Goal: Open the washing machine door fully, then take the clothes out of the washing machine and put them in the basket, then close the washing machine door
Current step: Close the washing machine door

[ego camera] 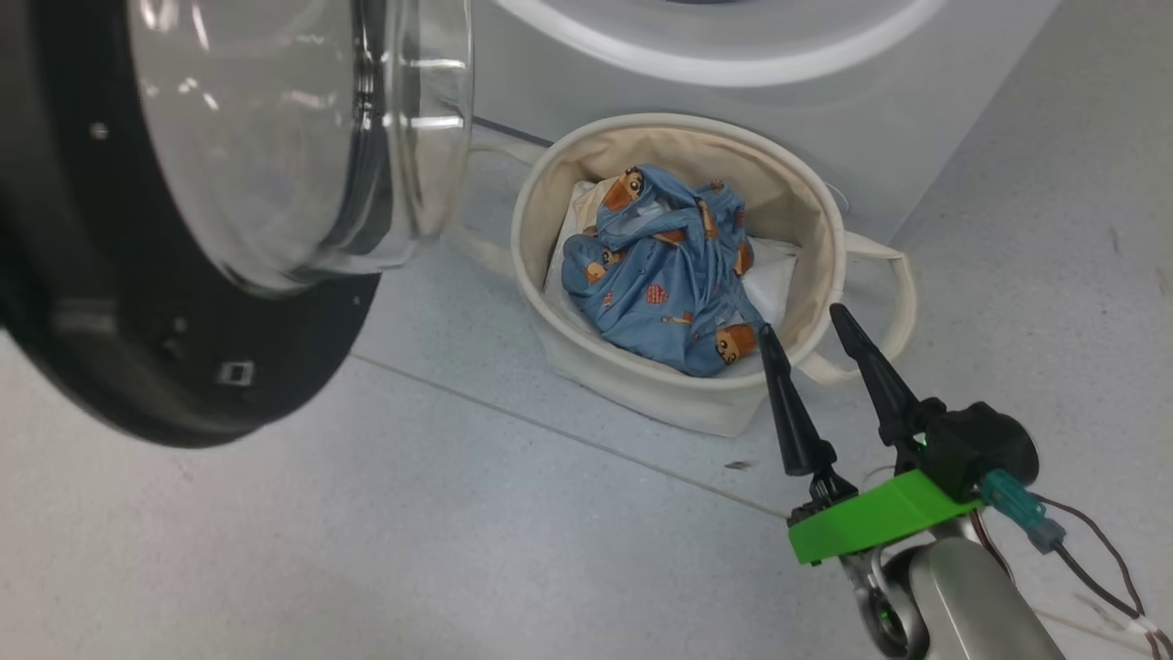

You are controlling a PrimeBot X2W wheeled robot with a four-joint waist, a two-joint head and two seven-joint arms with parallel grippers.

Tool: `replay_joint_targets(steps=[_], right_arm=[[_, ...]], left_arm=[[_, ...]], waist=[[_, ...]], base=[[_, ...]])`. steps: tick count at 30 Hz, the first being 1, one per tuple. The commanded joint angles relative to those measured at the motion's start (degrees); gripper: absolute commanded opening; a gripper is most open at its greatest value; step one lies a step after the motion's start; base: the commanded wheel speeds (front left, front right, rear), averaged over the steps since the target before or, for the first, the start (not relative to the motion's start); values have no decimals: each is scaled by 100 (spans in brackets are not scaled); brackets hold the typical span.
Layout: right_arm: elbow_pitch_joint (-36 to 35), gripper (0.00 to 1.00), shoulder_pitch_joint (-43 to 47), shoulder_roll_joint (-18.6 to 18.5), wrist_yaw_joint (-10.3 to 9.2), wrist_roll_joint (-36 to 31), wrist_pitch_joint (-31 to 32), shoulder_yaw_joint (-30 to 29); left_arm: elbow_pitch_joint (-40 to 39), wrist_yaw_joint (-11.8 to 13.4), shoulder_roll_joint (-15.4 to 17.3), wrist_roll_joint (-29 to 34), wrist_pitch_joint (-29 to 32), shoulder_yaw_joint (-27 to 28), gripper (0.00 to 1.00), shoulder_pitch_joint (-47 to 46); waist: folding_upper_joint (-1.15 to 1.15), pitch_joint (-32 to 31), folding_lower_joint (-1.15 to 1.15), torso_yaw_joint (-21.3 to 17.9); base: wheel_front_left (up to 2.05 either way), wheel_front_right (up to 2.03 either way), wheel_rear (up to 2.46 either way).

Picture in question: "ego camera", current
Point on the black round glass washer door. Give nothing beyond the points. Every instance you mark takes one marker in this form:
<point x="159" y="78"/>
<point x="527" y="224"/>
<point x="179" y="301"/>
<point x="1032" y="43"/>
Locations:
<point x="92" y="321"/>

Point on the white front-load washing machine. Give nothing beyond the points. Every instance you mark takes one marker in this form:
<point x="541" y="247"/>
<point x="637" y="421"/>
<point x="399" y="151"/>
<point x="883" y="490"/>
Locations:
<point x="916" y="119"/>

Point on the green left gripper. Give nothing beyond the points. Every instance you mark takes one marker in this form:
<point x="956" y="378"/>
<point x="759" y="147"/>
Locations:
<point x="871" y="522"/>

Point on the blue patterned garment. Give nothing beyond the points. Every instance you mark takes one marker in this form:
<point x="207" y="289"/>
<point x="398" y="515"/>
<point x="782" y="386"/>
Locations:
<point x="660" y="293"/>

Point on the cream fabric laundry basket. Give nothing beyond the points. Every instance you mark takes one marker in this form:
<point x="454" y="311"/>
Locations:
<point x="641" y="394"/>

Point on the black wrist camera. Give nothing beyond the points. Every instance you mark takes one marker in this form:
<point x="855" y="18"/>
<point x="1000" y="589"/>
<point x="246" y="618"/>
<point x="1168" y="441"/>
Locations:
<point x="985" y="449"/>

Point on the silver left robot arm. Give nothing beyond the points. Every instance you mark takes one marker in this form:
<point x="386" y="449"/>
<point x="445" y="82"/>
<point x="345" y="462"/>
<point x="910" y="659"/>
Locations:
<point x="971" y="605"/>

